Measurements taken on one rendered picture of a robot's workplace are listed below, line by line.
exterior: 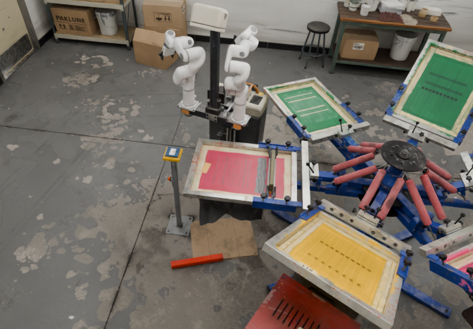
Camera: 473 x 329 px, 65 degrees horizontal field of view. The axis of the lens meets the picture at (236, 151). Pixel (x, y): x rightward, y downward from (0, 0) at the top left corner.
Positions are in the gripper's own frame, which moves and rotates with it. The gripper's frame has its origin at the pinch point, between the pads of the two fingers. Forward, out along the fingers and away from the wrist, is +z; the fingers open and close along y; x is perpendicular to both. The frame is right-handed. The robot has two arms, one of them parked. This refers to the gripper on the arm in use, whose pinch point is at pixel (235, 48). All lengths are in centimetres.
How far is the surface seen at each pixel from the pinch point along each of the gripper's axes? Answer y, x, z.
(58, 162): 11, 120, 209
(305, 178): -114, 19, -22
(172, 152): -51, 73, 38
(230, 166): -81, 46, 15
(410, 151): -129, -32, -71
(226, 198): -100, 70, -1
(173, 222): -103, 68, 119
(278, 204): -119, 48, -19
